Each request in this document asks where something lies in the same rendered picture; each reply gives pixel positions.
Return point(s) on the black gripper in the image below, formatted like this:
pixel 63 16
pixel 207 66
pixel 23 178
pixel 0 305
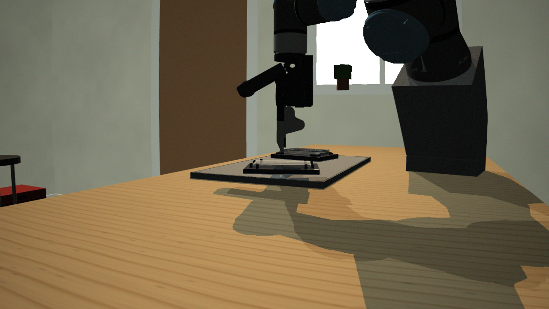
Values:
pixel 297 91

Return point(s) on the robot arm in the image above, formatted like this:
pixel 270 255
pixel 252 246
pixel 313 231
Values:
pixel 422 34

